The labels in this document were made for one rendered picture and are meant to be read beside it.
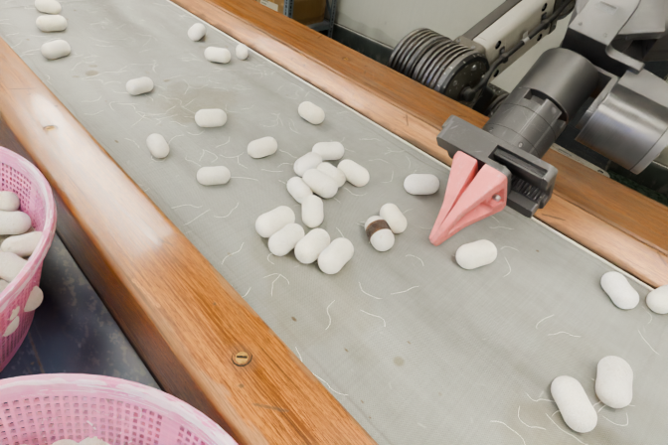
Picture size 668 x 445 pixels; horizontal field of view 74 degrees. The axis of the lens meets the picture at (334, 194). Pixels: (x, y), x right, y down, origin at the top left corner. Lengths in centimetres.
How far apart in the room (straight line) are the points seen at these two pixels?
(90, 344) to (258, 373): 18
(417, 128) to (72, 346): 41
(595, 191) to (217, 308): 40
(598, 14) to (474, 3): 211
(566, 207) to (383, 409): 29
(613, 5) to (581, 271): 23
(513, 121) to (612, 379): 20
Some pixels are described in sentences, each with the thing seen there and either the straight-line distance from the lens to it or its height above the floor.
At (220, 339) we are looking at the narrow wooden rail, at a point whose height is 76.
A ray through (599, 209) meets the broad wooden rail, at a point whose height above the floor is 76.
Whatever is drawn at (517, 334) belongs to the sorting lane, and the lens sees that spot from 38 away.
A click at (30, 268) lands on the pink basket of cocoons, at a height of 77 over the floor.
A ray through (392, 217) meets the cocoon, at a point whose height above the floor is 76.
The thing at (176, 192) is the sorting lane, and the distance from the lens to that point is 43.
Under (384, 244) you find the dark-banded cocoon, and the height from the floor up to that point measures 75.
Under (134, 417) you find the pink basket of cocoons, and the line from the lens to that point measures 29.
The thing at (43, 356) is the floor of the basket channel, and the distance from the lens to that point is 42.
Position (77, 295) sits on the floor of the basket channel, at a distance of 45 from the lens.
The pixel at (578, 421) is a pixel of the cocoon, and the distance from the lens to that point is 34.
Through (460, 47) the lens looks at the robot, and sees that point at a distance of 76.
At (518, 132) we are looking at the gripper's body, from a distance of 40.
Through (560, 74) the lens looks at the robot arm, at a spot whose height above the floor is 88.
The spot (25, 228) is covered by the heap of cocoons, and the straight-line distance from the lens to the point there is 43.
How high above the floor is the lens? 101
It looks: 38 degrees down
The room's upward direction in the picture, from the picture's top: 11 degrees clockwise
